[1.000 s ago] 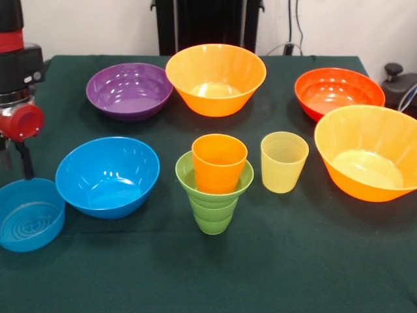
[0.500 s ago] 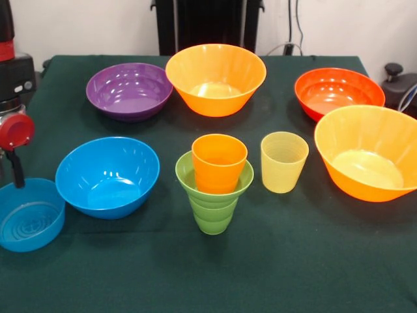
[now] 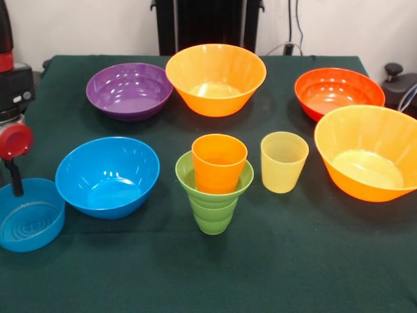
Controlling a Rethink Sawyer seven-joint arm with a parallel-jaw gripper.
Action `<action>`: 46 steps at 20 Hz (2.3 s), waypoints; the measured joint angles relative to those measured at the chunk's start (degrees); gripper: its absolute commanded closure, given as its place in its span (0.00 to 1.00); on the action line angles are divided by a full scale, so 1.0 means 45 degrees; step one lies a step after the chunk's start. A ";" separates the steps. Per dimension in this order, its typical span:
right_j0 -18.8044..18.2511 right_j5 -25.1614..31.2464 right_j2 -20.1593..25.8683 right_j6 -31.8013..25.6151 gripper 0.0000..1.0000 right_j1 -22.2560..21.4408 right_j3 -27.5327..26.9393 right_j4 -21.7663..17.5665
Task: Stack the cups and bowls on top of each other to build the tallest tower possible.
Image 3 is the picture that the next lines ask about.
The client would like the yellow plastic cup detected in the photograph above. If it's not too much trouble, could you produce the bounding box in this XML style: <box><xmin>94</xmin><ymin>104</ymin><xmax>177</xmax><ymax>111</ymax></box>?
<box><xmin>260</xmin><ymin>131</ymin><xmax>309</xmax><ymax>194</ymax></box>

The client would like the shallow translucent blue bowl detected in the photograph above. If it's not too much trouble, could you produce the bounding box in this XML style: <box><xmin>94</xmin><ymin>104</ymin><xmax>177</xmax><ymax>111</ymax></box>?
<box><xmin>0</xmin><ymin>177</ymin><xmax>66</xmax><ymax>253</ymax></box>

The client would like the black office chair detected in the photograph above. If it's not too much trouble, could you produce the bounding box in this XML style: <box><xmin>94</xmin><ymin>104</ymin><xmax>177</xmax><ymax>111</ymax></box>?
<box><xmin>31</xmin><ymin>58</ymin><xmax>53</xmax><ymax>85</ymax></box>

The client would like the large orange plastic bowl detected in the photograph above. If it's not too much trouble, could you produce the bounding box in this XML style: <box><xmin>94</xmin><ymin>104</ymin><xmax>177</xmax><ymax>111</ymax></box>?
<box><xmin>314</xmin><ymin>104</ymin><xmax>417</xmax><ymax>203</ymax></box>
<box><xmin>165</xmin><ymin>44</ymin><xmax>267</xmax><ymax>117</ymax></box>

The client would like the green plastic cup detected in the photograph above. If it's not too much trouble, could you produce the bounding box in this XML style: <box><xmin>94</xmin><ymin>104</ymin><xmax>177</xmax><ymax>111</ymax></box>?
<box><xmin>190</xmin><ymin>192</ymin><xmax>240</xmax><ymax>236</ymax></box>

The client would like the white blue cable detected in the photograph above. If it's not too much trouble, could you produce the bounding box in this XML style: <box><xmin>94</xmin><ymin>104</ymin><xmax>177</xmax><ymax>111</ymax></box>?
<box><xmin>397</xmin><ymin>83</ymin><xmax>417</xmax><ymax>112</ymax></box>

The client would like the black wall cable with plug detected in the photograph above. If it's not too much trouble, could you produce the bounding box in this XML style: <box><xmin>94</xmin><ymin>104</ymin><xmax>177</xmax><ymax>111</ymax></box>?
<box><xmin>283</xmin><ymin>0</ymin><xmax>295</xmax><ymax>55</ymax></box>

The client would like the purple plastic bowl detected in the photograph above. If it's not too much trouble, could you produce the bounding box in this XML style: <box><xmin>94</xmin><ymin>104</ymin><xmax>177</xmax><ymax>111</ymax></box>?
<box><xmin>85</xmin><ymin>63</ymin><xmax>174</xmax><ymax>123</ymax></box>

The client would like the round blue plastic bowl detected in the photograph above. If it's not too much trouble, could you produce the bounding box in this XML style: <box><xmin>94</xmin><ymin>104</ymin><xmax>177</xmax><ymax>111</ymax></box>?
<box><xmin>55</xmin><ymin>136</ymin><xmax>161</xmax><ymax>220</ymax></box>

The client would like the orange plastic cup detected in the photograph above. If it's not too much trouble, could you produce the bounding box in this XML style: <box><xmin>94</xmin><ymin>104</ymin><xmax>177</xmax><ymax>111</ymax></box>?
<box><xmin>191</xmin><ymin>133</ymin><xmax>248</xmax><ymax>194</ymax></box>

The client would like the dark green tablecloth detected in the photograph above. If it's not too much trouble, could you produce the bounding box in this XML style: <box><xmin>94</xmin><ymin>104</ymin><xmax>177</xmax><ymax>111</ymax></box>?
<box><xmin>0</xmin><ymin>54</ymin><xmax>417</xmax><ymax>313</ymax></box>

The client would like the thin black wall cable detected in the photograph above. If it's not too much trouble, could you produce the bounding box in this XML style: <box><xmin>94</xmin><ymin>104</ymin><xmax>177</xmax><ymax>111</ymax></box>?
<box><xmin>295</xmin><ymin>0</ymin><xmax>305</xmax><ymax>45</ymax></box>

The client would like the red plastic bowl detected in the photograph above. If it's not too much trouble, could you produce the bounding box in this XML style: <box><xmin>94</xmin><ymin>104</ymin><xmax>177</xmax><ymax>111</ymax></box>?
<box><xmin>294</xmin><ymin>67</ymin><xmax>386</xmax><ymax>123</ymax></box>

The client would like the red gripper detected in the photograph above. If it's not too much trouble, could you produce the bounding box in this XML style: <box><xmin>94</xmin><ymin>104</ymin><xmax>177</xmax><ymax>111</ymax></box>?
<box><xmin>0</xmin><ymin>123</ymin><xmax>35</xmax><ymax>198</ymax></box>

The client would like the black chair with knob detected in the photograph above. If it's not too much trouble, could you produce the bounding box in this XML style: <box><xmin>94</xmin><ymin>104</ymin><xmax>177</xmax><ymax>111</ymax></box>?
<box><xmin>381</xmin><ymin>63</ymin><xmax>417</xmax><ymax>119</ymax></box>

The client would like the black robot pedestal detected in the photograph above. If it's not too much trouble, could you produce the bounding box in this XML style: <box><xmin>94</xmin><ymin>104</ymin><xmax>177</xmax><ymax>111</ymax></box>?
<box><xmin>151</xmin><ymin>0</ymin><xmax>265</xmax><ymax>56</ymax></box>

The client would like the green plastic bowl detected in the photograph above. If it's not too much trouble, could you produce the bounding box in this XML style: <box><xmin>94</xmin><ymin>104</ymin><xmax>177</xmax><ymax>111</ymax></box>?
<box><xmin>175</xmin><ymin>150</ymin><xmax>255</xmax><ymax>205</ymax></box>

